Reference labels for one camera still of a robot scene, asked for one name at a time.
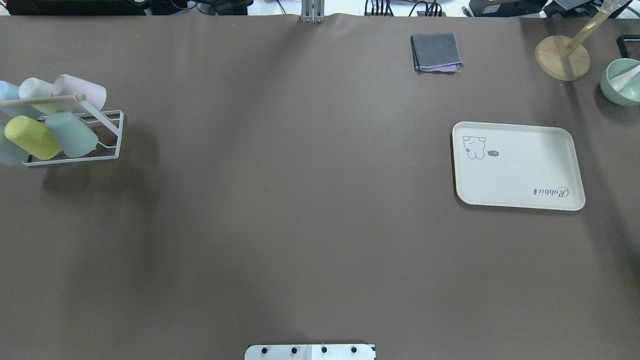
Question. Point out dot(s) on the aluminium frame post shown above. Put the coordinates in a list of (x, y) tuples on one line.
[(313, 11)]

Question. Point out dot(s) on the light blue plastic cup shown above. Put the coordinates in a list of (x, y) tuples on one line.
[(10, 92)]

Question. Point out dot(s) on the white ceramic spoon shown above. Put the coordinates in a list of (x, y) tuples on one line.
[(619, 82)]

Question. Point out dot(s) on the yellow plastic cup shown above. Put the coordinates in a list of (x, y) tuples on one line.
[(33, 137)]

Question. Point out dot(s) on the wooden glass stand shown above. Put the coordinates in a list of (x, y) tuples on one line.
[(566, 59)]

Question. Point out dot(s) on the green ceramic bowl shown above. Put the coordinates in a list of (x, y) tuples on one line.
[(630, 95)]

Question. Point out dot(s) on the white cup rack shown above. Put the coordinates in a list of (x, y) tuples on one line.
[(107, 125)]

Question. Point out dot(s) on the pink plastic cup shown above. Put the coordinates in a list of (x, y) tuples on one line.
[(67, 85)]

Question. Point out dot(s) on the cream plastic cup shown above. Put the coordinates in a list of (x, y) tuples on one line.
[(34, 88)]

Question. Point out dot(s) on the pale blue plastic cup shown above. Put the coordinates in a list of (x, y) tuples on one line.
[(10, 153)]

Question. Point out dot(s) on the grey folded cloth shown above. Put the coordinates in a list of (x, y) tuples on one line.
[(436, 52)]

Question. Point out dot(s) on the white column mount base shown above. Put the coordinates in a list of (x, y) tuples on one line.
[(332, 351)]

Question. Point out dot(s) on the green plastic cup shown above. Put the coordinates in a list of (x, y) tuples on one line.
[(73, 136)]

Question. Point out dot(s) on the cream rabbit tray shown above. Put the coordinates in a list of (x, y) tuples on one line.
[(520, 166)]

